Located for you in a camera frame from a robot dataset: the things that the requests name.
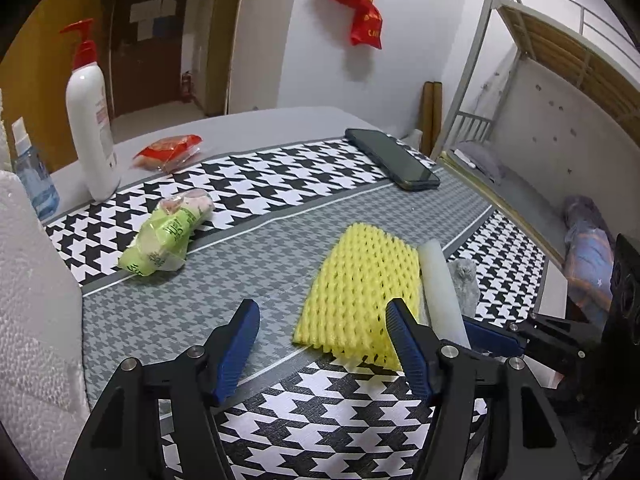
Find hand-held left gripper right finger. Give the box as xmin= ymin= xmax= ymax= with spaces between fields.
xmin=385 ymin=297 xmax=583 ymax=480

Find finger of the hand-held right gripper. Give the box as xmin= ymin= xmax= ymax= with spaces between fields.
xmin=462 ymin=315 xmax=603 ymax=377

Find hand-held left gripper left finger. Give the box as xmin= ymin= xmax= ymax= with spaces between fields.
xmin=62 ymin=299 xmax=262 ymax=480

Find grey sock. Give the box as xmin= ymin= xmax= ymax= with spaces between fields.
xmin=446 ymin=258 xmax=482 ymax=318

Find yellow foam net sleeve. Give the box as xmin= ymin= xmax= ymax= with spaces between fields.
xmin=291 ymin=223 xmax=422 ymax=372

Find green snack packet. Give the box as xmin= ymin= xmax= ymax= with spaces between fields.
xmin=118 ymin=188 xmax=215 ymax=278

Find white foam box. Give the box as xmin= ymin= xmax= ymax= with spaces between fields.
xmin=0 ymin=90 xmax=91 ymax=421

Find houndstooth table runner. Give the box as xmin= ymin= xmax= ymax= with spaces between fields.
xmin=45 ymin=132 xmax=548 ymax=480

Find black smartphone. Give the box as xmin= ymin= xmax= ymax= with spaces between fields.
xmin=345 ymin=128 xmax=442 ymax=191

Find red snack packet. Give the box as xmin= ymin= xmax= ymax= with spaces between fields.
xmin=132 ymin=134 xmax=203 ymax=172

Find grey tablecloth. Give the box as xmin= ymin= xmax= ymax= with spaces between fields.
xmin=37 ymin=106 xmax=426 ymax=221

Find wooden boards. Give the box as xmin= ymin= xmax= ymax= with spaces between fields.
xmin=419 ymin=80 xmax=443 ymax=153

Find clear blue spray bottle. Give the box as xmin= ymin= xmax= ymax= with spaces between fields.
xmin=10 ymin=117 xmax=60 ymax=221

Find white pump bottle red cap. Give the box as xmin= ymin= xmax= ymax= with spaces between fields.
xmin=60 ymin=18 xmax=122 ymax=202

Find light wooden side door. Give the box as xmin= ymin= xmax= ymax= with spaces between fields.
xmin=202 ymin=0 xmax=251 ymax=116

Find dark brown entrance door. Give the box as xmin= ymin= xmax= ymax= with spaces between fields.
xmin=111 ymin=0 xmax=193 ymax=116

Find white metal bunk bed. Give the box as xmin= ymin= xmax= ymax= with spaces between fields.
xmin=430 ymin=0 xmax=640 ymax=321

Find wooden wardrobe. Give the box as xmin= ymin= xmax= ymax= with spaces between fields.
xmin=0 ymin=0 xmax=123 ymax=173

